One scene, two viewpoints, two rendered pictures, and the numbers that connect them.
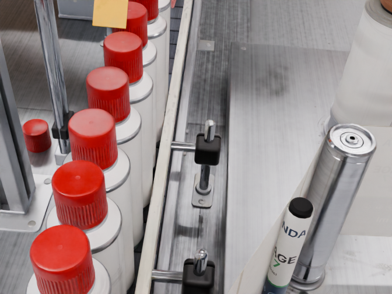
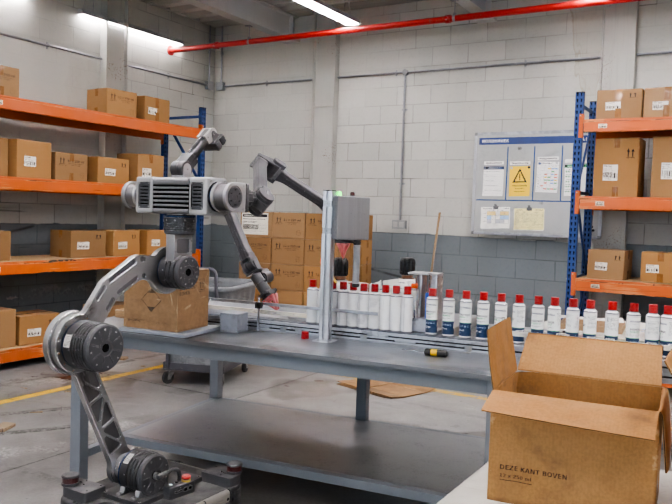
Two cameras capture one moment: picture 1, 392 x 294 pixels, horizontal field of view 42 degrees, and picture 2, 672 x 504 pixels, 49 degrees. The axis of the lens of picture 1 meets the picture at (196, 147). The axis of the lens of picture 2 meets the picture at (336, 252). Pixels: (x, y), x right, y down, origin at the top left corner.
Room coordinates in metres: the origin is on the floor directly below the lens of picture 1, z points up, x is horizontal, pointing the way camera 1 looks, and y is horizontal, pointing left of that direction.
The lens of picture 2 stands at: (-0.93, 3.20, 1.40)
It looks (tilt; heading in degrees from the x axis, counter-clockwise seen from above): 3 degrees down; 293
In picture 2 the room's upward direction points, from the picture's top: 2 degrees clockwise
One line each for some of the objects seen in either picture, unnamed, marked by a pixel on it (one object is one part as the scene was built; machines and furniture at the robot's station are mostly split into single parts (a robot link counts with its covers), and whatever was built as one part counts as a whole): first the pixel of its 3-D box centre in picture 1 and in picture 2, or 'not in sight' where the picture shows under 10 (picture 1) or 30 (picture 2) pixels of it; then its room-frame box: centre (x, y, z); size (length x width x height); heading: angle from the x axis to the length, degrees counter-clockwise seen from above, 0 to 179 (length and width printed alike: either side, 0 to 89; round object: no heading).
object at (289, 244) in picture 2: not in sight; (306, 282); (2.26, -3.51, 0.70); 1.20 x 0.82 x 1.39; 178
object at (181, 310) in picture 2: not in sight; (166, 297); (1.12, 0.38, 0.99); 0.30 x 0.24 x 0.27; 179
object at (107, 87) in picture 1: (114, 168); (352, 304); (0.32, 0.07, 0.98); 0.05 x 0.05 x 0.20
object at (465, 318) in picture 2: not in sight; (465, 314); (-0.21, 0.08, 0.98); 0.05 x 0.05 x 0.20
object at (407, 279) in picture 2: not in sight; (406, 284); (0.25, -0.53, 1.04); 0.09 x 0.09 x 0.29
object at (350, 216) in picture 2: not in sight; (347, 217); (0.32, 0.16, 1.38); 0.17 x 0.10 x 0.19; 55
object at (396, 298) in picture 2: not in sight; (395, 308); (0.11, 0.08, 0.98); 0.05 x 0.05 x 0.20
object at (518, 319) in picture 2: not in sight; (518, 319); (-0.43, 0.08, 0.98); 0.05 x 0.05 x 0.20
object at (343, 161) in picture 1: (323, 214); not in sight; (0.29, -0.12, 0.97); 0.05 x 0.05 x 0.19
